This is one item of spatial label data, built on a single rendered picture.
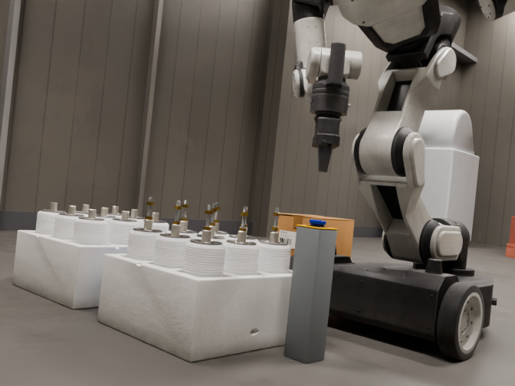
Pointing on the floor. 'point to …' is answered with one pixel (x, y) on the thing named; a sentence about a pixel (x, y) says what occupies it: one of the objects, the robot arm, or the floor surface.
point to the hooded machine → (449, 165)
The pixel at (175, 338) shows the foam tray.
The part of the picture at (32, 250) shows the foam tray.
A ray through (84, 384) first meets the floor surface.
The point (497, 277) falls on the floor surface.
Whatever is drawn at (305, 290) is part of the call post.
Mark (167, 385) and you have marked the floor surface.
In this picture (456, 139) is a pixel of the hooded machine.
